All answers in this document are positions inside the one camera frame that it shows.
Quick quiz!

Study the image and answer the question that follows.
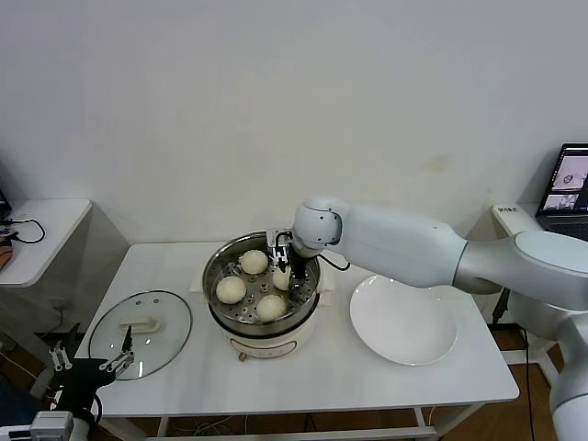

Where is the white side desk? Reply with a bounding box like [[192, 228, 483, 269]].
[[0, 198, 130, 401], [486, 201, 569, 390]]

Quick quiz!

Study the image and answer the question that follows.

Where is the cream electric cooker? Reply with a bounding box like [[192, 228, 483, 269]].
[[190, 264, 337, 364]]

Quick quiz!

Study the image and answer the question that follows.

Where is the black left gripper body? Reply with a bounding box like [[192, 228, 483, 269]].
[[52, 356, 116, 414]]

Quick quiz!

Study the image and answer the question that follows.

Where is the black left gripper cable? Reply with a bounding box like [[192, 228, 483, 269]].
[[80, 392, 103, 426]]

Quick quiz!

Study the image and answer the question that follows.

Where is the black cable with adapter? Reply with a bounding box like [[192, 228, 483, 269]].
[[492, 288, 533, 367]]

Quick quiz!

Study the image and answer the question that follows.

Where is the stainless steel steamer basket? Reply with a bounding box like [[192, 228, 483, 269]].
[[203, 232, 322, 336]]

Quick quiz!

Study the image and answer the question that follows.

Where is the black mouse cable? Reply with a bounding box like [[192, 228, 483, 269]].
[[0, 219, 46, 243]]

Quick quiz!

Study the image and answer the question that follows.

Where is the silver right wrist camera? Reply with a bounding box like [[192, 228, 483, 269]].
[[266, 228, 293, 261]]

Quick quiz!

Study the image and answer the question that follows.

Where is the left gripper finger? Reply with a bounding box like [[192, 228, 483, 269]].
[[98, 324, 135, 372], [48, 321, 82, 372]]

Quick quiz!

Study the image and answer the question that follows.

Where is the white round plate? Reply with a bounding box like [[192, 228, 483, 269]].
[[349, 274, 459, 368]]

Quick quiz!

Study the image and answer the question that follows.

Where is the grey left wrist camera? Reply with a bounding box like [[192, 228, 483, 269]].
[[0, 410, 74, 440]]

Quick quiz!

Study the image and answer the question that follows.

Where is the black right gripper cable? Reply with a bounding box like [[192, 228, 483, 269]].
[[320, 254, 351, 272]]

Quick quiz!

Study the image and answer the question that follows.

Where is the glass lid cream handle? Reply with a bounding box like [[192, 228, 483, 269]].
[[89, 288, 194, 380]]

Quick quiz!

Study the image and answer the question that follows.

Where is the grey laptop dark screen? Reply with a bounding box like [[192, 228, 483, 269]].
[[536, 142, 588, 240]]

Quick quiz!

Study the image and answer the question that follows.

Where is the white table frame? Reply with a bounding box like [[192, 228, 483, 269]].
[[86, 403, 437, 441]]

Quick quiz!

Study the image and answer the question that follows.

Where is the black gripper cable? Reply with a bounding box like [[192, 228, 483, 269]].
[[320, 254, 351, 272], [80, 392, 103, 426]]

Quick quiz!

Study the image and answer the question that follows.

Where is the white floor cable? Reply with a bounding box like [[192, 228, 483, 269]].
[[190, 415, 252, 437]]

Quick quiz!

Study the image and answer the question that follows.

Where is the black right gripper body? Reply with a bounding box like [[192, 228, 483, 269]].
[[287, 247, 308, 277]]

